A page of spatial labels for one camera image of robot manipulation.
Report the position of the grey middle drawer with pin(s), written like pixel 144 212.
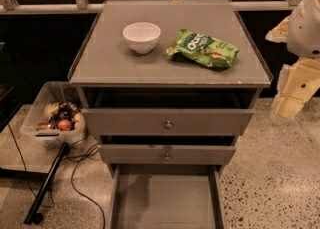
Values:
pixel 154 154

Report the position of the grey top drawer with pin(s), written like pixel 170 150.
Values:
pixel 150 121

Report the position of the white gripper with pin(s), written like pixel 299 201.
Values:
pixel 305 31

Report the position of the grey bottom drawer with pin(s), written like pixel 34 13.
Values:
pixel 166 197

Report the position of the red apple in bin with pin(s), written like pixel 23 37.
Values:
pixel 64 125

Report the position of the grey drawer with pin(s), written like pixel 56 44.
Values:
pixel 154 154
pixel 166 197
pixel 150 121

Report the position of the brass middle drawer knob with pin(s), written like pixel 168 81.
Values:
pixel 167 157

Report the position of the black metal stand leg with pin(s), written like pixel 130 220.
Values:
pixel 33 216

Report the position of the green rice chip bag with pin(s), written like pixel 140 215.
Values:
pixel 203 49

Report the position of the grey drawer cabinet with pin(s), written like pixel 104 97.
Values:
pixel 109 74

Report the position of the brass top drawer knob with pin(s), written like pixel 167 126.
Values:
pixel 168 125

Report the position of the white ceramic bowl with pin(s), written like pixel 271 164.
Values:
pixel 142 37

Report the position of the clear plastic storage bin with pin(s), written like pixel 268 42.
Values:
pixel 55 101

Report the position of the brass drawer knob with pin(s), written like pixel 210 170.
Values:
pixel 167 157
pixel 168 125

